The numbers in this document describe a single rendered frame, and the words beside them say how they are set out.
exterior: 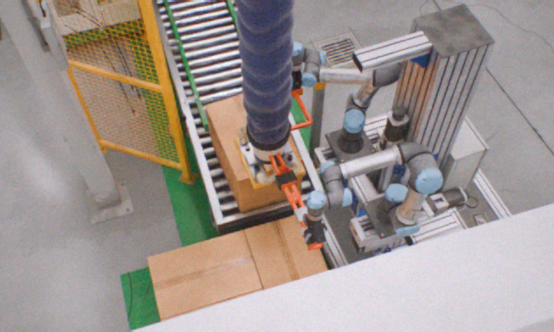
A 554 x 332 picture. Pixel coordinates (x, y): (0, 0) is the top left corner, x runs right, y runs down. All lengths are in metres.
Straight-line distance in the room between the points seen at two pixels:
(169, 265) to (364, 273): 3.14
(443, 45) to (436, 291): 2.11
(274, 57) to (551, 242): 2.03
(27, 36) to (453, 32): 2.02
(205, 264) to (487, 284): 3.12
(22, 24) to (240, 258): 1.72
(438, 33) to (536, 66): 3.04
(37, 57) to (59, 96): 0.31
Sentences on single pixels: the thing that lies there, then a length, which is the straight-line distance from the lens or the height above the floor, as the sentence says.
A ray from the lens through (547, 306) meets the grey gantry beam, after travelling 0.60.
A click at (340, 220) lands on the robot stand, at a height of 0.21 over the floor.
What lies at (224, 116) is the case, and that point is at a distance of 3.70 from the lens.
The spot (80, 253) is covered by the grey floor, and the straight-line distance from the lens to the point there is 4.48.
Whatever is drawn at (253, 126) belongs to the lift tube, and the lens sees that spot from 2.97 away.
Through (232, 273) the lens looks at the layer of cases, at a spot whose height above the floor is 0.54.
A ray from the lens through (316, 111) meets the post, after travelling 4.01.
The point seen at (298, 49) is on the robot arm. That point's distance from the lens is 3.14.
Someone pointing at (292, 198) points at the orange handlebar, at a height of 1.27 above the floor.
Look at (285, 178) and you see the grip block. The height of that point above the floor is 1.27.
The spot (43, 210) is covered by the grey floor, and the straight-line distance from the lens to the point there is 4.74.
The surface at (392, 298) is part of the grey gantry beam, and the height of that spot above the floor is 3.32.
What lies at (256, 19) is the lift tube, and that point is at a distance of 2.40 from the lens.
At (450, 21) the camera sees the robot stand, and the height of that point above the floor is 2.03.
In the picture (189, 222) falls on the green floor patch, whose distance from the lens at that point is 4.41.
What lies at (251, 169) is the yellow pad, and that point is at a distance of 3.22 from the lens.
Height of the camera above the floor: 3.84
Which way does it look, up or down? 57 degrees down
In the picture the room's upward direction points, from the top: 1 degrees counter-clockwise
